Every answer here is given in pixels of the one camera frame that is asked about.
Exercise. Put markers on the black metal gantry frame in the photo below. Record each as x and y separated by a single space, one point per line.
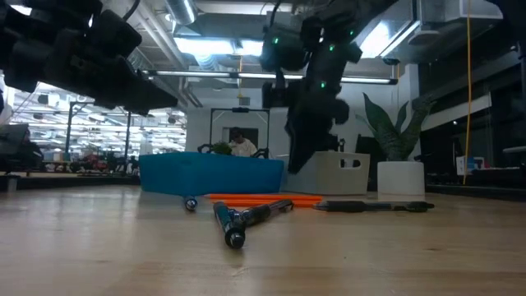
240 109
70 131

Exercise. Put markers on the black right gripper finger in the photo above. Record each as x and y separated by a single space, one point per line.
302 154

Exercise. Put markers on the white plant pot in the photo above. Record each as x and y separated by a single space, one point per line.
400 178

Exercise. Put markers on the small green background plant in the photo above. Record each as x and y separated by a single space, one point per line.
222 148

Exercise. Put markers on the grey plastic bin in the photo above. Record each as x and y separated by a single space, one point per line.
349 181

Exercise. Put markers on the person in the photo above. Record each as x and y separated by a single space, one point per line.
244 148

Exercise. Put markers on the blue plastic tray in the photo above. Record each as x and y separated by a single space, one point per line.
205 174

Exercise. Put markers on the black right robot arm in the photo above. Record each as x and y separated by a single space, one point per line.
349 16

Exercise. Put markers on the long ceiling light bar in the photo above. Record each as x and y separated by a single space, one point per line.
205 74

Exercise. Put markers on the dark computer monitor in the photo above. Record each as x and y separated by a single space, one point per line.
12 140

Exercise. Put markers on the green succulent plant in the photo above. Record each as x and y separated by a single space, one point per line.
390 140

